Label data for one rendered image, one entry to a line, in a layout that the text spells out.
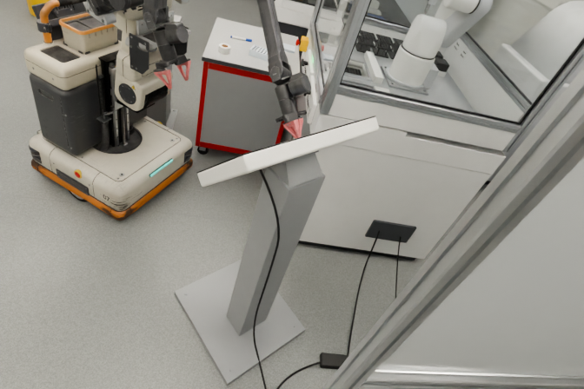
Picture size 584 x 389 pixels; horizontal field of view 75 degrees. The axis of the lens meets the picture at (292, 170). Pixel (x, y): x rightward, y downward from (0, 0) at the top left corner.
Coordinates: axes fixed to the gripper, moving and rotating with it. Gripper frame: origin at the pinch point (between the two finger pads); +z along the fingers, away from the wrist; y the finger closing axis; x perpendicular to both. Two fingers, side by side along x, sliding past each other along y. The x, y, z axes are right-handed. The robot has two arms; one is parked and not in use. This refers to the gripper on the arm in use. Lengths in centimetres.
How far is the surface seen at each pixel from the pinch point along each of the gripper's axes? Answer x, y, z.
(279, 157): -25.7, -28.4, 4.9
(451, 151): -6, 82, 26
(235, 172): -19.3, -38.4, 5.2
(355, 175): 29, 51, 24
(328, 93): 7.9, 28.8, -15.6
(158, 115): 160, 12, -53
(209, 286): 81, -19, 55
